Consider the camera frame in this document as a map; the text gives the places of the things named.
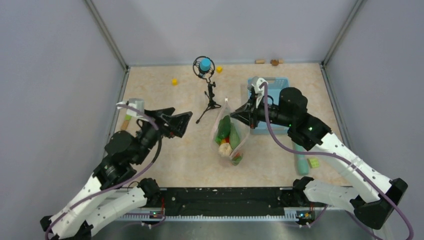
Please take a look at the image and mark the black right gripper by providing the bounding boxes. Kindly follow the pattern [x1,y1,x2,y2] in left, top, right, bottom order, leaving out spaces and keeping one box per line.
[230,93,294,129]

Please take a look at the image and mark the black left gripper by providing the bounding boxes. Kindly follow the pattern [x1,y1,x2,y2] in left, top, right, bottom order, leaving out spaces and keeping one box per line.
[134,107,194,164]

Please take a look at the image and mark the clear pink zip top bag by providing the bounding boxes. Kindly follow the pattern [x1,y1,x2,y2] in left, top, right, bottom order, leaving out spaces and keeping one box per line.
[210,99,250,166]

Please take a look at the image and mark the dark green cucumber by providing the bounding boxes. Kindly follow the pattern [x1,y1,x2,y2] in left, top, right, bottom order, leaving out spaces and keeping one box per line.
[215,115,231,144]

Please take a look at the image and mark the wrinkled orange-red chili pepper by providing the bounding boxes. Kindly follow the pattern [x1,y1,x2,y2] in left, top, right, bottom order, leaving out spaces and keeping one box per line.
[220,137,230,145]

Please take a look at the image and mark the green leafy vegetable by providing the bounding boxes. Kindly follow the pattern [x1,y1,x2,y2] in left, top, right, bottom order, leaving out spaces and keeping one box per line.
[231,153,243,166]

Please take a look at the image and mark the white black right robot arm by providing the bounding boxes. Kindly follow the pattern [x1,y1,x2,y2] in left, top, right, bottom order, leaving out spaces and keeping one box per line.
[230,87,408,230]

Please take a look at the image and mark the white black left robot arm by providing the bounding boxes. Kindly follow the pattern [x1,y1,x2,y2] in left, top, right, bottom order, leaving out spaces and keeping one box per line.
[40,106,193,240]

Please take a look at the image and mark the light blue perforated plastic basket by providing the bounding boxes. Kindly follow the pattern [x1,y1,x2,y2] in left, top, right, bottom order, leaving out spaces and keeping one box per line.
[251,77,290,135]

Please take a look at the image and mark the green and wood block stick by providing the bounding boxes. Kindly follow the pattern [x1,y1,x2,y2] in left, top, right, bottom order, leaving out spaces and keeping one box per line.
[120,114,132,131]

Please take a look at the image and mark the teal cylinder roller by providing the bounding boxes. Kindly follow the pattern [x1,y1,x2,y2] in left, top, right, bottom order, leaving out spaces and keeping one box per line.
[293,142,310,176]

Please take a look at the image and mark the yellow-green cube block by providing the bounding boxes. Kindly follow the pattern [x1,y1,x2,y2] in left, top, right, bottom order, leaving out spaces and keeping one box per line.
[307,157,321,169]

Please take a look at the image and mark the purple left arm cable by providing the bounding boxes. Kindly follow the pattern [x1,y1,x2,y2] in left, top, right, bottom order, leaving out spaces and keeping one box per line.
[44,104,163,240]

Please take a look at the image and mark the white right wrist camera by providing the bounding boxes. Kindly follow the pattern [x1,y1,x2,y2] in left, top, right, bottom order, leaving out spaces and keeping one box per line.
[248,76,268,109]

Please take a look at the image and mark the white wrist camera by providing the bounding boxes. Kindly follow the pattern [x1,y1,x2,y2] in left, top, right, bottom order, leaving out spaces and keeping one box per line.
[115,98,145,119]
[248,76,268,109]

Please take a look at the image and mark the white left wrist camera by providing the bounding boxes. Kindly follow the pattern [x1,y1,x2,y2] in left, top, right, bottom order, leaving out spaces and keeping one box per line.
[115,98,145,119]

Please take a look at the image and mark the wooden cork pieces at wall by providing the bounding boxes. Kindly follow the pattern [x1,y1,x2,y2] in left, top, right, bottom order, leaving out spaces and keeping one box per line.
[254,59,285,66]

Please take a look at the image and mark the blue microphone in shock mount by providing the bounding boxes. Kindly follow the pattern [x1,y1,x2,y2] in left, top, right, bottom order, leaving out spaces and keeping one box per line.
[192,56,216,81]

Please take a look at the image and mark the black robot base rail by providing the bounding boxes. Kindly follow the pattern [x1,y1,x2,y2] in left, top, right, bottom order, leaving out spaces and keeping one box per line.
[129,187,327,220]

